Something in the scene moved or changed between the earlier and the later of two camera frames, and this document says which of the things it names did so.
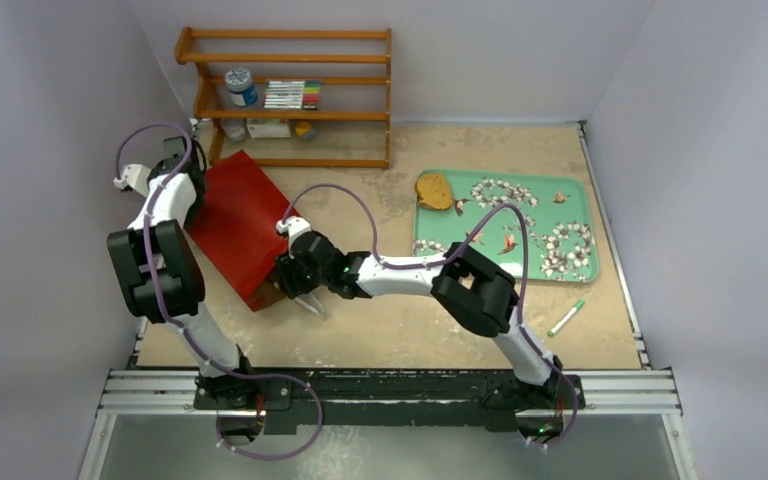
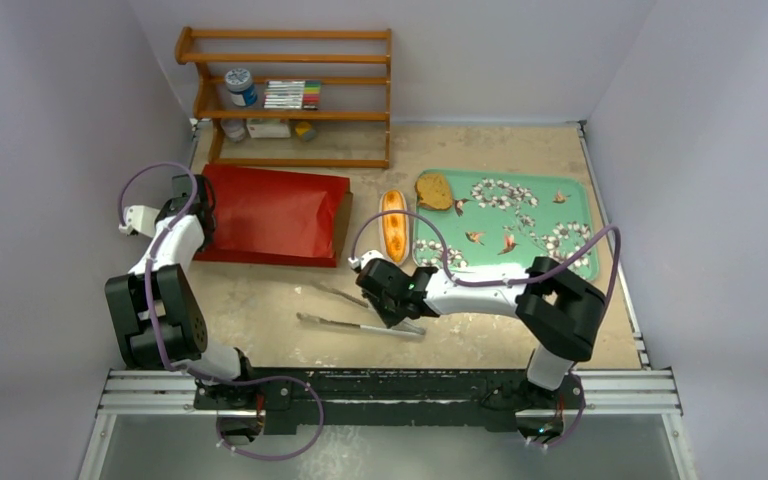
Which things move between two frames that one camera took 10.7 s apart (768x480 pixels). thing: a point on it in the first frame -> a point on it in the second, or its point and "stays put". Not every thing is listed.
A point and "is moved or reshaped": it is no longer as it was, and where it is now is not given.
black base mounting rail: (386, 400) stays put
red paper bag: (236, 221) is moved or reshaped
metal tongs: (312, 303) -> (399, 328)
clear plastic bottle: (234, 128) stays put
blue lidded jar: (243, 92) stays put
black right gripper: (297, 283) -> (389, 304)
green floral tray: (560, 216) stays put
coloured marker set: (292, 94) stays put
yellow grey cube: (306, 131) stays put
